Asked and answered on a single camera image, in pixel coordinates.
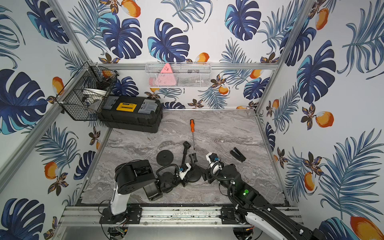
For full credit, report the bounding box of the black stand pole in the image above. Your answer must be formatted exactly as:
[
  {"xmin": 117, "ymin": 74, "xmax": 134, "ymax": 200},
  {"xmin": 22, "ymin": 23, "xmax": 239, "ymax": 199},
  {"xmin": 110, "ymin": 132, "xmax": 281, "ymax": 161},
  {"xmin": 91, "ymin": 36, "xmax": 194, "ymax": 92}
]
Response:
[
  {"xmin": 182, "ymin": 141, "xmax": 191, "ymax": 166},
  {"xmin": 189, "ymin": 153, "xmax": 198, "ymax": 168}
]

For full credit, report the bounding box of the black round base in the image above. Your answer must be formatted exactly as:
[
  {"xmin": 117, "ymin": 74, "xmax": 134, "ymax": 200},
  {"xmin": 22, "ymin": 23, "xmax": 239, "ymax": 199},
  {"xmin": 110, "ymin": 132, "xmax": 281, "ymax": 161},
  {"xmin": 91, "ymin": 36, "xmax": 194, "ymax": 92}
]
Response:
[
  {"xmin": 156, "ymin": 150, "xmax": 174, "ymax": 167},
  {"xmin": 186, "ymin": 166, "xmax": 202, "ymax": 183}
]

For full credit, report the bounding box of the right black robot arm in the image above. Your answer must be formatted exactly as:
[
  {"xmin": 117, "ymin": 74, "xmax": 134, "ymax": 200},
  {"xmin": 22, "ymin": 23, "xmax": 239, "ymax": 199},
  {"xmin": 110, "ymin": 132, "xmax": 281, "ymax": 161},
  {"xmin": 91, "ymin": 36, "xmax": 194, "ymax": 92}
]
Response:
[{"xmin": 203, "ymin": 163, "xmax": 326, "ymax": 240}]

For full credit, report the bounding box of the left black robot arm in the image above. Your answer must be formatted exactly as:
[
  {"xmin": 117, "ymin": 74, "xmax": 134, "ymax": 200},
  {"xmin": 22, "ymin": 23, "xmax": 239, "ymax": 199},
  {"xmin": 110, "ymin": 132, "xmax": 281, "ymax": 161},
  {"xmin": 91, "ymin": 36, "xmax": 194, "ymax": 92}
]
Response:
[{"xmin": 109, "ymin": 160, "xmax": 192, "ymax": 216}]

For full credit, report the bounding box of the black clip piece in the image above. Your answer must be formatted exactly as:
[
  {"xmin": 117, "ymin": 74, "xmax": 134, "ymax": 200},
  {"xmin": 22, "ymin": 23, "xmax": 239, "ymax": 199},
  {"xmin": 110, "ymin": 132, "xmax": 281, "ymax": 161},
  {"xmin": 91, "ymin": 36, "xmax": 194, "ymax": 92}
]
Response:
[{"xmin": 230, "ymin": 147, "xmax": 247, "ymax": 163}]

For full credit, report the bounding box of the black plastic toolbox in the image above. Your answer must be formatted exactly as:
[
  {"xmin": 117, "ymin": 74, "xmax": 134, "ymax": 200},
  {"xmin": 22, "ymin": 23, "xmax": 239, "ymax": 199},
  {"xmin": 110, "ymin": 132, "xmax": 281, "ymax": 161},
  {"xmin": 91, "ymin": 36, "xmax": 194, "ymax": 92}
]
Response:
[{"xmin": 98, "ymin": 95, "xmax": 163, "ymax": 133}]

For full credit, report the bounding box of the pink triangle card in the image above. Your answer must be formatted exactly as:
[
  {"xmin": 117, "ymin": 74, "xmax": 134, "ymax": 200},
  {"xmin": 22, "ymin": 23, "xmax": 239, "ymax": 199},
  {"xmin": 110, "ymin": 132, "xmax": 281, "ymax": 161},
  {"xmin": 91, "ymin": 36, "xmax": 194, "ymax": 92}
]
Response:
[{"xmin": 154, "ymin": 63, "xmax": 177, "ymax": 87}]

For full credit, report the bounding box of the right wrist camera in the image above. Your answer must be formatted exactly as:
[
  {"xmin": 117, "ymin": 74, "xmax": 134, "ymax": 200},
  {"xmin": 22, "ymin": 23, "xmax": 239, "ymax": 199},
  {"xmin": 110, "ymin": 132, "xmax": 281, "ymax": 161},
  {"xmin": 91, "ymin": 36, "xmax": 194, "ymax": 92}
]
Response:
[{"xmin": 206, "ymin": 153, "xmax": 224, "ymax": 174}]

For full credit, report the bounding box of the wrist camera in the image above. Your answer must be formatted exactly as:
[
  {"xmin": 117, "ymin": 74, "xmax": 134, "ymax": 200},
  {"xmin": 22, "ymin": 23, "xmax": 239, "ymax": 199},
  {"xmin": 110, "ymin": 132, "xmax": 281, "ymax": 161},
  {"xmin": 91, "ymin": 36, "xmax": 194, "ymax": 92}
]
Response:
[
  {"xmin": 179, "ymin": 163, "xmax": 192, "ymax": 181},
  {"xmin": 206, "ymin": 153, "xmax": 224, "ymax": 174}
]

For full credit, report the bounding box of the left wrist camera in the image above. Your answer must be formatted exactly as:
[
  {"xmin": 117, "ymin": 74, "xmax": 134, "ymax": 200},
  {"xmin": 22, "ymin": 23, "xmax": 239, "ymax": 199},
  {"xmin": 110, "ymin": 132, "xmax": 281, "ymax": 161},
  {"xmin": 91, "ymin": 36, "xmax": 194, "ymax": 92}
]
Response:
[{"xmin": 179, "ymin": 163, "xmax": 192, "ymax": 181}]

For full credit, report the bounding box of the orange handled screwdriver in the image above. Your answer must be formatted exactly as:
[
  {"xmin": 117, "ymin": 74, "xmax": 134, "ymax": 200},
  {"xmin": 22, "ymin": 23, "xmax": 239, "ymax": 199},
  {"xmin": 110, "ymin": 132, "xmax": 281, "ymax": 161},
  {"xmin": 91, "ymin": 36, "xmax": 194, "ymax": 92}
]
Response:
[{"xmin": 190, "ymin": 119, "xmax": 195, "ymax": 150}]

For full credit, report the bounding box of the aluminium front rail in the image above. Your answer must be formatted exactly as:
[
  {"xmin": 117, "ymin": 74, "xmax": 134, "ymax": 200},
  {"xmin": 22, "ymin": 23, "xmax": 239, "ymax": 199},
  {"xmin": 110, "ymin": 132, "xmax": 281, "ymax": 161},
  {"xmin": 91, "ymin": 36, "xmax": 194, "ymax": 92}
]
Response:
[{"xmin": 59, "ymin": 206, "xmax": 248, "ymax": 228}]

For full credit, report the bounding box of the clear mesh wall tray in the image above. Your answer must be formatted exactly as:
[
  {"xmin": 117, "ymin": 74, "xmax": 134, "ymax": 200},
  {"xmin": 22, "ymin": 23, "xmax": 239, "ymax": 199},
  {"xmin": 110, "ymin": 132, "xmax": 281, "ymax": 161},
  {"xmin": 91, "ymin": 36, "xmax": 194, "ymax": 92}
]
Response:
[{"xmin": 145, "ymin": 62, "xmax": 212, "ymax": 88}]

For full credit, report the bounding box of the black wire basket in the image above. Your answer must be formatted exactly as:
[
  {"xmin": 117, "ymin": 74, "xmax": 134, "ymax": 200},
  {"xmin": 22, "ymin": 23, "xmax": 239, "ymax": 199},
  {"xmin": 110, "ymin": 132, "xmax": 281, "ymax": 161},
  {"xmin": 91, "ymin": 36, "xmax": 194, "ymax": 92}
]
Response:
[{"xmin": 55, "ymin": 62, "xmax": 119, "ymax": 122}]

